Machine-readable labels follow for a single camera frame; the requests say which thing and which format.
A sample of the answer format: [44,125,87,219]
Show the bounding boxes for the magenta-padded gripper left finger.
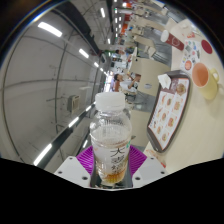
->
[54,144,98,189]

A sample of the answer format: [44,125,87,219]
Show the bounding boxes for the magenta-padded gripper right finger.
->
[125,144,169,189]

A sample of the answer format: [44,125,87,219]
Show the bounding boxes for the clear tea bottle white cap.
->
[89,91,133,187]

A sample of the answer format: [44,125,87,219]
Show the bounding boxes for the brown tray with paper liner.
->
[146,69,193,154]

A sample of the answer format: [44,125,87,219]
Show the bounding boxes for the ceiling air conditioner unit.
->
[67,94,82,114]

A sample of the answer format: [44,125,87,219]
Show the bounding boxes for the person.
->
[113,72,143,94]
[114,49,131,63]

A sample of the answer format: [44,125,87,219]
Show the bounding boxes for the white paper napkin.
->
[157,73,173,90]

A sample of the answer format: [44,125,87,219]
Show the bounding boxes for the pale yellow mug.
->
[191,62,221,101]

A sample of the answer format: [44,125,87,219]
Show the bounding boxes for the colourful sticker sheet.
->
[179,39,203,73]

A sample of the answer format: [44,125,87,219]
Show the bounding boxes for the beige dining chairs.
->
[124,3,181,101]

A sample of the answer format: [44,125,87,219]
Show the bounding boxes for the flat round red coaster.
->
[200,39,214,55]

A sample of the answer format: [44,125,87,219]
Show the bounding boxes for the ceiling strip lights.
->
[33,3,134,167]

